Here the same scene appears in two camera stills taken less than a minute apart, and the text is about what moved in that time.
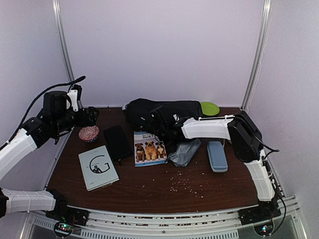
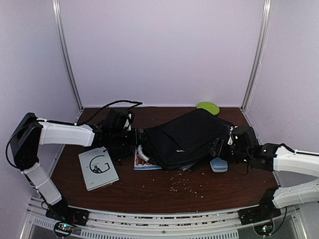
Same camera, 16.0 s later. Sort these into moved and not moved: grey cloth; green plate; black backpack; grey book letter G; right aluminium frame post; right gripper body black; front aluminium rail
Moved: black backpack; right gripper body black; grey cloth
Not moved: green plate; grey book letter G; front aluminium rail; right aluminium frame post
